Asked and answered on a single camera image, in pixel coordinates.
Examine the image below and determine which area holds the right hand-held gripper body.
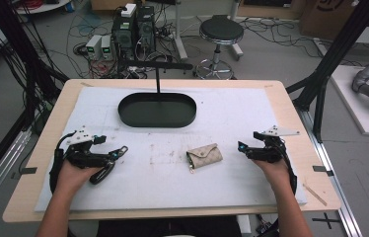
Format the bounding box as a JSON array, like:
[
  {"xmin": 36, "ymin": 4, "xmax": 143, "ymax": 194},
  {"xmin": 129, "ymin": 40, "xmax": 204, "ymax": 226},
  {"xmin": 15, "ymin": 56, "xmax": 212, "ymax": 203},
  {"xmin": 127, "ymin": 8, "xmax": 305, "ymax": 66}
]
[{"xmin": 252, "ymin": 124, "xmax": 301, "ymax": 165}]

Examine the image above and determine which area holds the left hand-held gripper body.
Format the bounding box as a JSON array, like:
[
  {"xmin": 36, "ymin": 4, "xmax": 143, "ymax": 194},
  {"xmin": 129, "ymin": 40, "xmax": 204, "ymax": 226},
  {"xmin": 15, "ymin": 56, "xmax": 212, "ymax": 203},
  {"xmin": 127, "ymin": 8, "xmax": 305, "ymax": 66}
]
[{"xmin": 61, "ymin": 125, "xmax": 117, "ymax": 171}]

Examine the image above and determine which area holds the person's left hand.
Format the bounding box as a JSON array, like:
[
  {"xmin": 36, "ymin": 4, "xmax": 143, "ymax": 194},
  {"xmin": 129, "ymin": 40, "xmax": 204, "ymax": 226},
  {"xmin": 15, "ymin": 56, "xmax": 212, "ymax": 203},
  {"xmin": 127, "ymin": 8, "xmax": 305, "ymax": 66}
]
[{"xmin": 54, "ymin": 159, "xmax": 104, "ymax": 199}]

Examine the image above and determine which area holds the person's right hand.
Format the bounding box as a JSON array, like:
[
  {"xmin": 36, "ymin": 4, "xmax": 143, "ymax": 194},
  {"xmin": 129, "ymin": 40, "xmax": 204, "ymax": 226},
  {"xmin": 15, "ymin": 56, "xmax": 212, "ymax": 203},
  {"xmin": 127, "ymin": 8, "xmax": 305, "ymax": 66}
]
[{"xmin": 252, "ymin": 157, "xmax": 293, "ymax": 194}]

